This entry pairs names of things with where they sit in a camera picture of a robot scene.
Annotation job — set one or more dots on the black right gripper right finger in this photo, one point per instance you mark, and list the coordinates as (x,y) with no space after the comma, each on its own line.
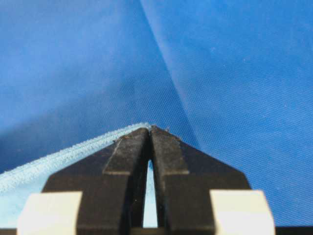
(197,194)

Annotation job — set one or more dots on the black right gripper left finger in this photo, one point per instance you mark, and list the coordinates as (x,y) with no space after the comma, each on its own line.
(92,196)

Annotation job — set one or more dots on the light blue towel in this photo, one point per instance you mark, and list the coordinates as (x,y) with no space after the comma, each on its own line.
(17,184)

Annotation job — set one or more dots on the blue table cloth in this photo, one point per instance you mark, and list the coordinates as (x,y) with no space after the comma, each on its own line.
(232,78)

